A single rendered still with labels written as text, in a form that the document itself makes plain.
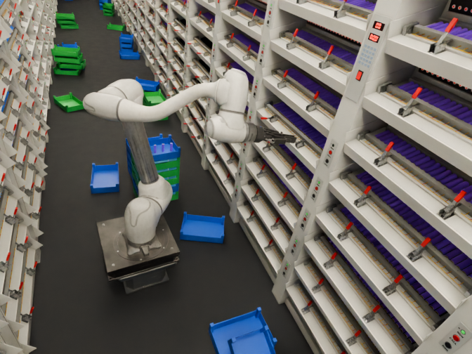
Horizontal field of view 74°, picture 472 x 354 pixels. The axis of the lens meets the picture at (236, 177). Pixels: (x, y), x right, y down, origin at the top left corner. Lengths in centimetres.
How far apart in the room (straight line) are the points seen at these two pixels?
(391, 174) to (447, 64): 37
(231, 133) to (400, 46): 64
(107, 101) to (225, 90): 51
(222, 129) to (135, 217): 69
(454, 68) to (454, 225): 43
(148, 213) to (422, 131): 124
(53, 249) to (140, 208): 81
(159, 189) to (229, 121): 70
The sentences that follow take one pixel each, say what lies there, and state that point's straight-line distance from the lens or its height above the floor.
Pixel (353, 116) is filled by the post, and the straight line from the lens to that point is 124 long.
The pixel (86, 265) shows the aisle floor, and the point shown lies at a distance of 215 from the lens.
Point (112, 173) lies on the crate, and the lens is 281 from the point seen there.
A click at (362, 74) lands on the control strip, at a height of 138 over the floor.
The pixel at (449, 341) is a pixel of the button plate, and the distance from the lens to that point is 121.
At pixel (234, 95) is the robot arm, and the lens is 125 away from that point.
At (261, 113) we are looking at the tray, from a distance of 181.
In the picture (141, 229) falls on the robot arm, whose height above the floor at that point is 44.
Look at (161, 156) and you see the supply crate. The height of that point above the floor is 43.
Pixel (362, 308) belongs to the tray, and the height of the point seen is 56.
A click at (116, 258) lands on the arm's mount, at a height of 28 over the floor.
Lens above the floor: 166
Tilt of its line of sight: 36 degrees down
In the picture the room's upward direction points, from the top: 10 degrees clockwise
